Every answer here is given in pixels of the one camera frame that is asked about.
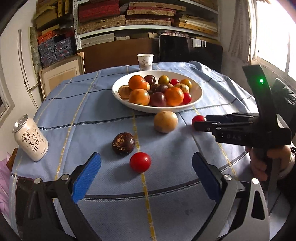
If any white beverage can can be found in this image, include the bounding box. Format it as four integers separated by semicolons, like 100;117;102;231
12;114;49;162

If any tan round fruit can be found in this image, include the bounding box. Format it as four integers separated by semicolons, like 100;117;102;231
154;111;178;133

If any large front orange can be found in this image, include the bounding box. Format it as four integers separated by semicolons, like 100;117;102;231
165;87;184;106

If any dark wooden cabinet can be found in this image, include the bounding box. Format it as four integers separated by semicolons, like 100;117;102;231
78;38;159;73

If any purple cloth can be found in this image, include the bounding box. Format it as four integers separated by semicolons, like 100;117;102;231
0;153;11;219

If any dark water chestnut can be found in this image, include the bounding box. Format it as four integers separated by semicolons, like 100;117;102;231
149;84;158;92
112;132;135;156

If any pale spotted pear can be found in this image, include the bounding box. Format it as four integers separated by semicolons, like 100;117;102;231
175;83;190;93

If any dark purple mangosteen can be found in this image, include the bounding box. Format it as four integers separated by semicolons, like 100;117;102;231
155;84;168;93

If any white oval plate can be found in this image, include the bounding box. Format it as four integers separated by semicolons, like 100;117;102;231
112;70;203;113

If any dark purple plum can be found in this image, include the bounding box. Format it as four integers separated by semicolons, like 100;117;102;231
149;92;167;107
144;75;156;85

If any cardboard box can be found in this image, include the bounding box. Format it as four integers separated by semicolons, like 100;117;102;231
39;52;85;99

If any dark purple plum front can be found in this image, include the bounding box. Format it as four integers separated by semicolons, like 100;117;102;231
144;75;156;85

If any white paper cup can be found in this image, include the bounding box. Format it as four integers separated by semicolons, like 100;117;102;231
137;53;154;71

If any orange persimmon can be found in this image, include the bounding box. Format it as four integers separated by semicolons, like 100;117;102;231
180;79;192;89
129;89;150;106

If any white board leaning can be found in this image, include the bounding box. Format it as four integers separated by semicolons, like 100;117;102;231
18;28;39;93

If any person's right hand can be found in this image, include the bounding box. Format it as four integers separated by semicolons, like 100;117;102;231
245;144;295;182

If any red tomato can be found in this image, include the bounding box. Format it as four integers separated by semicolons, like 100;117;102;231
192;115;207;125
129;152;152;173
170;78;180;86
182;93;192;105

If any blue checked tablecloth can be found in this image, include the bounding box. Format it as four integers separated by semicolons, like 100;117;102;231
9;61;292;241

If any pale spotted fruit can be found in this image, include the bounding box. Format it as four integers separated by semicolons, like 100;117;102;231
118;85;132;99

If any dark purple plum back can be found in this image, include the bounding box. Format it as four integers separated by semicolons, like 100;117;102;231
149;92;167;107

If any dark water chestnut back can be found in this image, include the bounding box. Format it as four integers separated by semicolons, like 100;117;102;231
112;132;135;156

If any orange back mandarin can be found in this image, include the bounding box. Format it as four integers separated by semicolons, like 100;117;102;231
128;75;147;90

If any small orange fruit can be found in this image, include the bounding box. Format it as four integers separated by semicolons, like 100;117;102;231
145;82;150;90

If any metal storage shelf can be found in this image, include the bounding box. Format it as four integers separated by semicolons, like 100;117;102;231
73;1;220;50

